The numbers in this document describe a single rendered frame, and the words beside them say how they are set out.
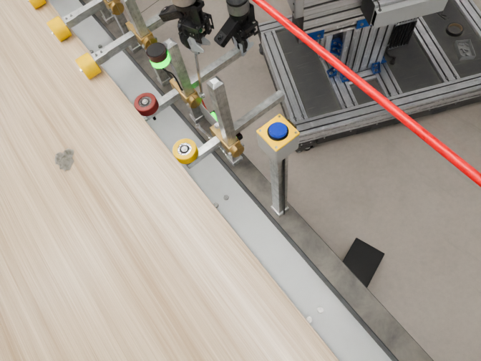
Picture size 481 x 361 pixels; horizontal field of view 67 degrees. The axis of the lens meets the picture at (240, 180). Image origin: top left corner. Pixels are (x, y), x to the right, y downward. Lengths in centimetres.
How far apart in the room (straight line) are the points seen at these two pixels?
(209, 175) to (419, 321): 122
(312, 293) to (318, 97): 118
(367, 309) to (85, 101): 118
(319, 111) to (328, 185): 41
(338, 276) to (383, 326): 19
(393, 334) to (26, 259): 112
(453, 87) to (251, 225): 141
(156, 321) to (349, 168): 145
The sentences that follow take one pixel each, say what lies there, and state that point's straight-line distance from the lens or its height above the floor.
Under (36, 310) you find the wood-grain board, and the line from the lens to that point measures 124.
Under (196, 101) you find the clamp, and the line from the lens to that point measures 136.
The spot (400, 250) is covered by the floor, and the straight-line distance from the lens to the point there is 206.
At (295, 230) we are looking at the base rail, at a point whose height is 70.
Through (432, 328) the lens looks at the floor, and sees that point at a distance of 205.
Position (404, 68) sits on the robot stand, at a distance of 234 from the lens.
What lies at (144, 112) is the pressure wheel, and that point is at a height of 90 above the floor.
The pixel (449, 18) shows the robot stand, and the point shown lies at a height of 21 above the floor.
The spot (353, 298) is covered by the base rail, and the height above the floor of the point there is 70.
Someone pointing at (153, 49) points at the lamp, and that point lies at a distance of 119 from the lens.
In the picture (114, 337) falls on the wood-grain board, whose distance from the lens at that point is 112.
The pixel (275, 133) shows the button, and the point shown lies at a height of 123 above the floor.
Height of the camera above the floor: 192
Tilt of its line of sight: 65 degrees down
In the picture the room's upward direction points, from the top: 15 degrees counter-clockwise
